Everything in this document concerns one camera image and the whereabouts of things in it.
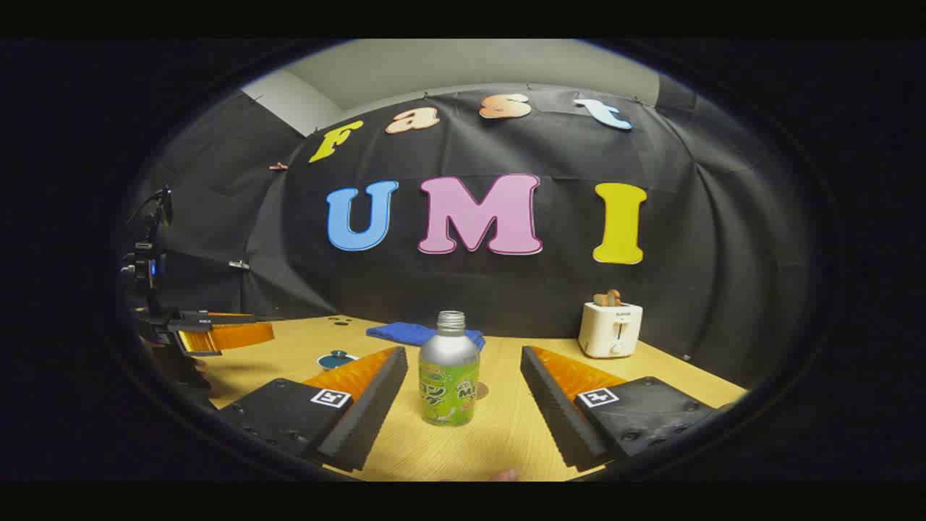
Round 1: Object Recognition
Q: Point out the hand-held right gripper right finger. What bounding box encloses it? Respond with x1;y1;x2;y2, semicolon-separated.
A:
521;346;718;473

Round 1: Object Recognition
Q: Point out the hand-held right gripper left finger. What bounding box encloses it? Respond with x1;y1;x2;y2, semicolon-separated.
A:
217;347;409;473

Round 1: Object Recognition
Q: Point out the silver green label water bottle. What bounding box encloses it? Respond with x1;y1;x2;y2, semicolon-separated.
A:
418;310;481;427

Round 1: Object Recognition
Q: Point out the blue cloth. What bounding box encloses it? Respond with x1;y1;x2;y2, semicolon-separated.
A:
366;322;486;353

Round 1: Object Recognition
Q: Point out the white toaster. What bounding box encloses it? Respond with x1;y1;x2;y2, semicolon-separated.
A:
578;300;643;359

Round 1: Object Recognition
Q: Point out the black backdrop cloth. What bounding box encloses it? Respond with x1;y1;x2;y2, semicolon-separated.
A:
127;83;811;384

